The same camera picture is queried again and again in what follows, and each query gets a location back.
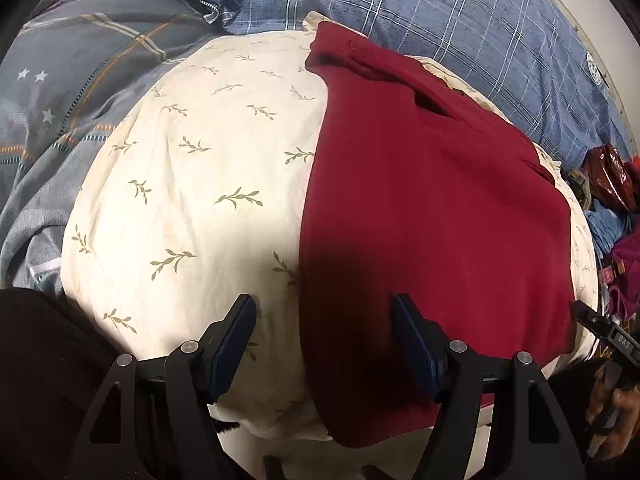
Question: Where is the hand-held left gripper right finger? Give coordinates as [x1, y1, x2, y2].
[391, 293, 586, 480]

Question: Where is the cream leaf-print pillow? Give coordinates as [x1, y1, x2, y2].
[60, 10, 601, 480]

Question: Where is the person's right hand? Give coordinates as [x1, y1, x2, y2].
[584, 360, 640, 462]

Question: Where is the grey striped duvet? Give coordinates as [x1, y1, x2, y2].
[0, 0, 241, 301]

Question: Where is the light blue cloth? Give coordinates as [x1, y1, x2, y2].
[582, 205, 633, 261]

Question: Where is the shiny dark red bag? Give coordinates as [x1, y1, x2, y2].
[585, 142, 638, 211]

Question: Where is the dark red garment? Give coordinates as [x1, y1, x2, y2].
[298, 21, 578, 450]

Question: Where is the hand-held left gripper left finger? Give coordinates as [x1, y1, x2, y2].
[67, 293, 259, 480]

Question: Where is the magenta cloth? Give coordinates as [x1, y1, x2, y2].
[600, 232, 640, 321]

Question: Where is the blue plaid blanket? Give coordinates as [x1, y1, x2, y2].
[145, 0, 636, 171]

